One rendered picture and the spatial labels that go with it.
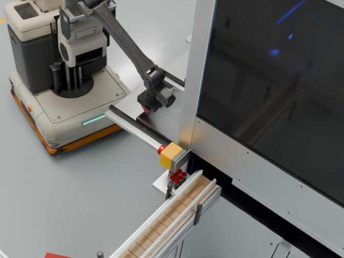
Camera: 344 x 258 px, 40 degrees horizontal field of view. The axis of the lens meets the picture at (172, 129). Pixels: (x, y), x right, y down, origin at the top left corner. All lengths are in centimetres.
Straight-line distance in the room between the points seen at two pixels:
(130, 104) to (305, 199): 92
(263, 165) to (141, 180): 145
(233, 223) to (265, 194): 29
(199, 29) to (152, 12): 282
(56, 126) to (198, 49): 155
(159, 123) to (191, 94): 48
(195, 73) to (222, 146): 29
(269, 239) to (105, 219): 120
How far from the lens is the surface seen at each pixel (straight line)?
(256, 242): 195
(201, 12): 142
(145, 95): 199
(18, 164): 310
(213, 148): 171
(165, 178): 189
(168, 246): 168
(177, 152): 178
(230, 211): 191
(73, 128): 291
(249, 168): 166
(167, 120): 209
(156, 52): 382
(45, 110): 298
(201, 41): 147
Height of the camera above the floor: 240
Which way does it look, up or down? 48 degrees down
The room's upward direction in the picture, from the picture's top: 7 degrees clockwise
